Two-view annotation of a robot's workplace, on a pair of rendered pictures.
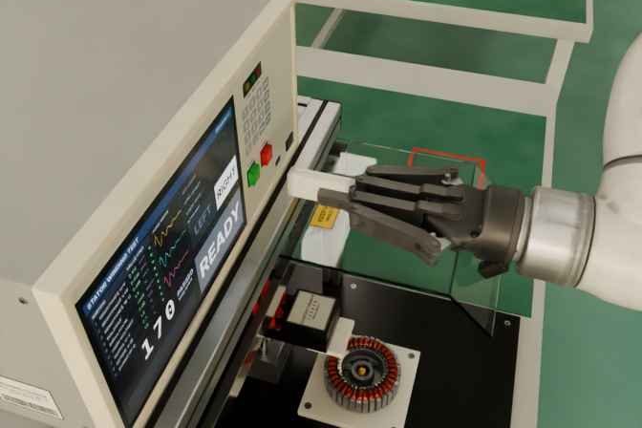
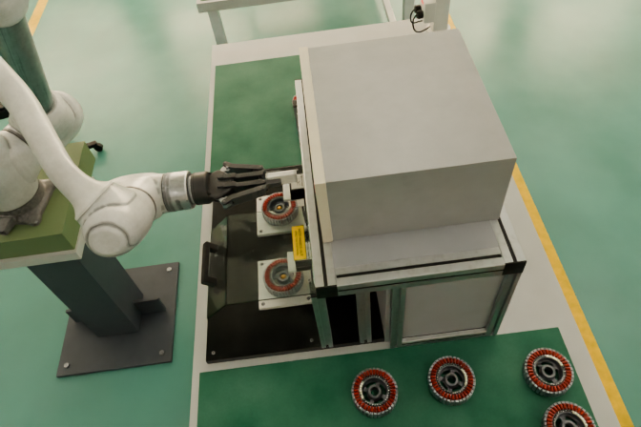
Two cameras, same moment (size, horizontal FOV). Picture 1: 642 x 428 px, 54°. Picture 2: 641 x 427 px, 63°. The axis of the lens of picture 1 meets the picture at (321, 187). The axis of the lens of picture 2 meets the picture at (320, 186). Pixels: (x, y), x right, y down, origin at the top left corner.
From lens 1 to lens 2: 1.37 m
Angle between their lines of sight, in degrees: 87
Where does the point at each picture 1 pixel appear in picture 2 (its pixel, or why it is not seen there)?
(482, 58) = not seen: outside the picture
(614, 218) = (155, 177)
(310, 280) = (339, 333)
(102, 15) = (397, 135)
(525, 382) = (202, 327)
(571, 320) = not seen: outside the picture
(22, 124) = (362, 79)
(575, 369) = not seen: outside the picture
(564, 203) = (174, 177)
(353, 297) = (308, 332)
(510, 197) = (196, 177)
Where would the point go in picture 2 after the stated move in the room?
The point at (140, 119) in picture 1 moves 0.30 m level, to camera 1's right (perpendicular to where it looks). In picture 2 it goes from (325, 94) to (195, 139)
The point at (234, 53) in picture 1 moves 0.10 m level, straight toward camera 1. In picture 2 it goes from (315, 133) to (291, 107)
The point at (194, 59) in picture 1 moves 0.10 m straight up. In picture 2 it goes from (330, 126) to (326, 89)
